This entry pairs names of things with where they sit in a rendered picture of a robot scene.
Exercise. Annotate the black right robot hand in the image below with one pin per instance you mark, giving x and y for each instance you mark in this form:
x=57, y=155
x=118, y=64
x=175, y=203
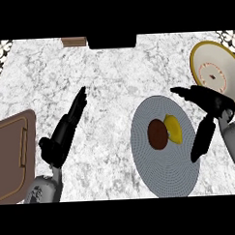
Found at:
x=208, y=101

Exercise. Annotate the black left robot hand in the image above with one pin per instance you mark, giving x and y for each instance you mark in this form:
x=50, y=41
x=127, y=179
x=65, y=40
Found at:
x=63, y=131

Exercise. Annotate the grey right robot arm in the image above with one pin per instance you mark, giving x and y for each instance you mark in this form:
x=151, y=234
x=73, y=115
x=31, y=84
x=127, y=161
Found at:
x=234, y=143

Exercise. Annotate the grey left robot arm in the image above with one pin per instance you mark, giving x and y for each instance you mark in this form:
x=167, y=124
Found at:
x=45, y=188

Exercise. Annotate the white bowl with yellow rim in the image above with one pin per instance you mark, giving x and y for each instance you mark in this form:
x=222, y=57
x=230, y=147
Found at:
x=214, y=71

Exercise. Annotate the yellow lemon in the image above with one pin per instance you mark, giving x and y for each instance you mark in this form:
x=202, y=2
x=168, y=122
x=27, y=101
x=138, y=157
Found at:
x=174, y=129

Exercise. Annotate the round grey placemat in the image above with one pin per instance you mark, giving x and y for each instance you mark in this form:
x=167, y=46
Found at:
x=160, y=166

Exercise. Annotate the brown cutting board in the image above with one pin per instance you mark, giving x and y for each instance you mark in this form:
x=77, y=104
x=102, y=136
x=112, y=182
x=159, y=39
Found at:
x=11, y=158

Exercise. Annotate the round brown disc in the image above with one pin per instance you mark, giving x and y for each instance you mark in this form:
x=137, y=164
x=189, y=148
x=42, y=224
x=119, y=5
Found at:
x=157, y=134

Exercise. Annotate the small brown wooden block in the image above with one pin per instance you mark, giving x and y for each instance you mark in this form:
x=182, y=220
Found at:
x=74, y=42

